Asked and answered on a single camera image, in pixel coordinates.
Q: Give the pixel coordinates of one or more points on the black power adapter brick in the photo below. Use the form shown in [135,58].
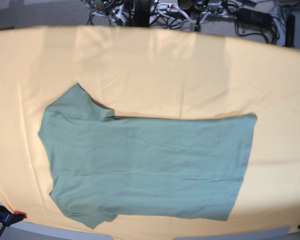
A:
[253,17]

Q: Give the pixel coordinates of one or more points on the blue black bar clamp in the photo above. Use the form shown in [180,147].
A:
[8,218]

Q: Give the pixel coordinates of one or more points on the black monitor stand post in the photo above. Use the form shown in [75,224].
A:
[141,16]

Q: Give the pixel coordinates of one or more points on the yellow table cloth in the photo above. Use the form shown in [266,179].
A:
[144,72]

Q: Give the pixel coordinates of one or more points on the dark computer tower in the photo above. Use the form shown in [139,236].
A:
[290,31]

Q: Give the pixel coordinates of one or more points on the green T-shirt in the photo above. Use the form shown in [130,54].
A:
[103,167]

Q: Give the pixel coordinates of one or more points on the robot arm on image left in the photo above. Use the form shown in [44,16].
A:
[104,8]

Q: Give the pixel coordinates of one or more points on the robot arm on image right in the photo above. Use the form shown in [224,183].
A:
[195,12]

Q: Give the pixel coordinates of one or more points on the white power strip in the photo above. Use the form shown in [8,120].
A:
[166,7]

